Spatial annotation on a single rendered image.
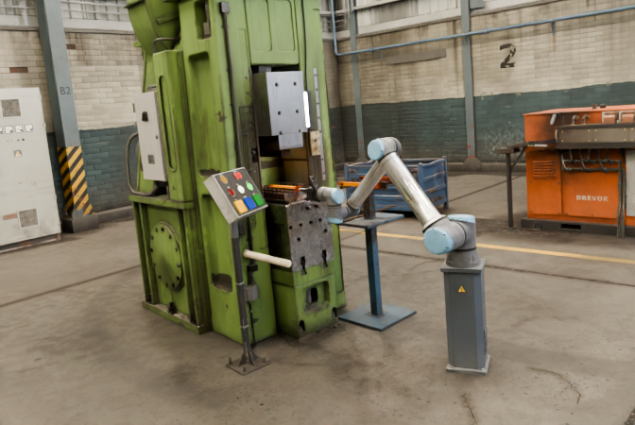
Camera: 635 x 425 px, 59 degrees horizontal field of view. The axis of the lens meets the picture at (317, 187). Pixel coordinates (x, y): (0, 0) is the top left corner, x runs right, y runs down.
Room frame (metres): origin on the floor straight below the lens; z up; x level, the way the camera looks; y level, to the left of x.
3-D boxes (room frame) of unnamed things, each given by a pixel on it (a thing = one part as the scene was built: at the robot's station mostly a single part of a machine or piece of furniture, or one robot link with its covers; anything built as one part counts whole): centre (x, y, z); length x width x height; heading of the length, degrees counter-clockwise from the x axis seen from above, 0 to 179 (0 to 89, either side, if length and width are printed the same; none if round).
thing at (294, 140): (3.87, 0.28, 1.32); 0.42 x 0.20 x 0.10; 41
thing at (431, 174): (7.63, -1.07, 0.36); 1.20 x 0.80 x 0.72; 52
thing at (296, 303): (3.92, 0.25, 0.23); 0.55 x 0.37 x 0.47; 41
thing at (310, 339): (3.68, 0.12, 0.01); 0.58 x 0.39 x 0.01; 131
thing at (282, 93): (3.90, 0.25, 1.56); 0.42 x 0.39 x 0.40; 41
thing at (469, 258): (3.04, -0.77, 0.65); 0.19 x 0.19 x 0.10
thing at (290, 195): (3.87, 0.28, 0.96); 0.42 x 0.20 x 0.09; 41
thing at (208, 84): (3.80, 0.60, 1.15); 0.44 x 0.26 x 2.30; 41
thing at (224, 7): (3.60, 0.46, 1.35); 0.08 x 0.05 x 1.70; 131
